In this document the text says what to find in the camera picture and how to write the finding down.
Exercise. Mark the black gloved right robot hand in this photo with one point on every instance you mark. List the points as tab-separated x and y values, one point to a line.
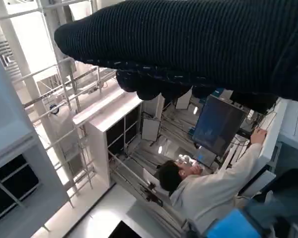
188	44

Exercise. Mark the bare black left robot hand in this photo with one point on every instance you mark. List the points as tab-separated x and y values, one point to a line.
228	225

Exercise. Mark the person at desk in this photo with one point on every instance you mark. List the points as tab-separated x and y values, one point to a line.
213	191

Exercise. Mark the small screen with blue logo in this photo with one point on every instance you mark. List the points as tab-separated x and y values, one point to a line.
206	156

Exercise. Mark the dark computer monitor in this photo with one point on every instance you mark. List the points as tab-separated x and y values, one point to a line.
218	126

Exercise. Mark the white board on stand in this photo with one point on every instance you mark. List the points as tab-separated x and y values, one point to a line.
151	129

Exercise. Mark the white desk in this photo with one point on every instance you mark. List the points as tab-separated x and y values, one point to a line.
278	129

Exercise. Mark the small white shelf cabinet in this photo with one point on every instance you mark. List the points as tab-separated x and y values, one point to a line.
96	143

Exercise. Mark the black round fixture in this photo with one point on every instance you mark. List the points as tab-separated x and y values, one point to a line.
54	109

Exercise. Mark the ceiling air vent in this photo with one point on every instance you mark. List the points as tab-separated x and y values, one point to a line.
7	58

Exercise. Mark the large white shelf cabinet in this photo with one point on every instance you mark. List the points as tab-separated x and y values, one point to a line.
12	148

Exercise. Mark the white metal frame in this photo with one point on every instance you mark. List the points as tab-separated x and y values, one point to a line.
72	153

